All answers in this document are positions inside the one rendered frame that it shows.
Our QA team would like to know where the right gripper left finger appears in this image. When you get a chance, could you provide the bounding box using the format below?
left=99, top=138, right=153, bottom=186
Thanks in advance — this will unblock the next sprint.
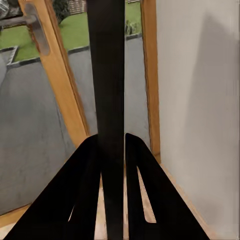
left=4, top=133, right=102, bottom=240

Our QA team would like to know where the poster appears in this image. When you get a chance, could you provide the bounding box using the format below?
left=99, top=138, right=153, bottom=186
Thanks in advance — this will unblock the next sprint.
left=86, top=0, right=125, bottom=240

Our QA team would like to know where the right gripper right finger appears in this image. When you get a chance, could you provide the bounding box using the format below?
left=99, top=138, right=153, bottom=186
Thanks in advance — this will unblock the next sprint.
left=125, top=133, right=210, bottom=240

